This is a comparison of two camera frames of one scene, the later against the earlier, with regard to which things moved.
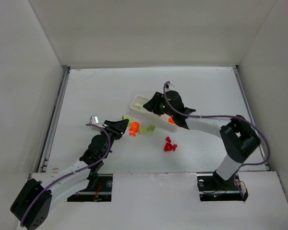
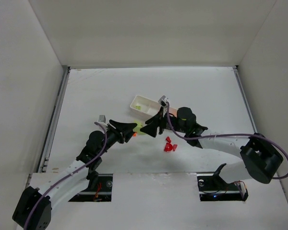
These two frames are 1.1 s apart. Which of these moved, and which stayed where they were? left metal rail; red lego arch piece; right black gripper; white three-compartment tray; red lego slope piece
Moved: right black gripper
Stayed: red lego arch piece; left metal rail; red lego slope piece; white three-compartment tray
